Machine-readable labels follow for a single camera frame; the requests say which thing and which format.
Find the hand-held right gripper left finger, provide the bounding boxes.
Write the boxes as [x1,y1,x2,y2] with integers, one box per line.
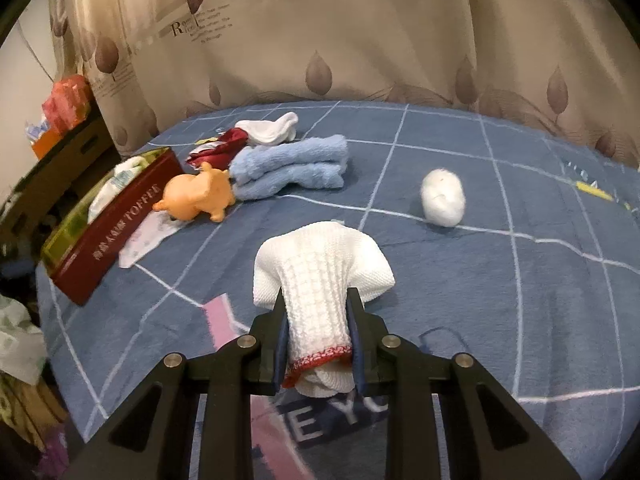
[60,290,291,480]

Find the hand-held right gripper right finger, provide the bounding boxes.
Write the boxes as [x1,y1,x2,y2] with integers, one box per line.
[347,287,583,480]

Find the white knit glove red trim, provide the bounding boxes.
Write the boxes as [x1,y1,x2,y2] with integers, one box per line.
[252,220,396,401]

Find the white pink-printed cloth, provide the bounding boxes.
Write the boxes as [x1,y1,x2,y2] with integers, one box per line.
[118,207,186,268]

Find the orange toy pig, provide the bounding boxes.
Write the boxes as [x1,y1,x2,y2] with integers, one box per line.
[151,161,237,223]

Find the light blue towel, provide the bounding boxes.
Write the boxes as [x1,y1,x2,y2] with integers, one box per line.
[229,134,349,202]

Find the dark red tin box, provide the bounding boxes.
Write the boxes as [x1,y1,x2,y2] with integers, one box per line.
[40,146,183,307]

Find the red cloth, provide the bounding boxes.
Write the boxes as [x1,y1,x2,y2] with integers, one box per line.
[186,127,251,171]

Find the blue checked bed sheet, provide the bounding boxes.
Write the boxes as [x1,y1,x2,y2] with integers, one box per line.
[35,100,640,480]

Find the white rolled sock ball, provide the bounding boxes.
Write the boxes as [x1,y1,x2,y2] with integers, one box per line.
[420,167,467,228]

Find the white sock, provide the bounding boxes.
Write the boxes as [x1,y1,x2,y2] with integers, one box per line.
[234,111,299,148]

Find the white and green cloth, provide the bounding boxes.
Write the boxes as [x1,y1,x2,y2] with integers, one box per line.
[87,156,148,223]

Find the white plastic bag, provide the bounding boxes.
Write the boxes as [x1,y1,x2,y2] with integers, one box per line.
[0,295,48,386]

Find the yellow patterned cloth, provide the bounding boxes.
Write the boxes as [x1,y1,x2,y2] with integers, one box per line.
[0,370,66,451]

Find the brown cardboard box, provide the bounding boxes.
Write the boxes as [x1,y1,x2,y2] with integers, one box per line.
[0,105,116,256]

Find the beige leaf-print curtain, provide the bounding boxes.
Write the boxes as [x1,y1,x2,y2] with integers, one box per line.
[50,0,640,171]

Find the orange snack packet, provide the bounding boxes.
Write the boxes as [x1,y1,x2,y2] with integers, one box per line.
[30,74,96,161]

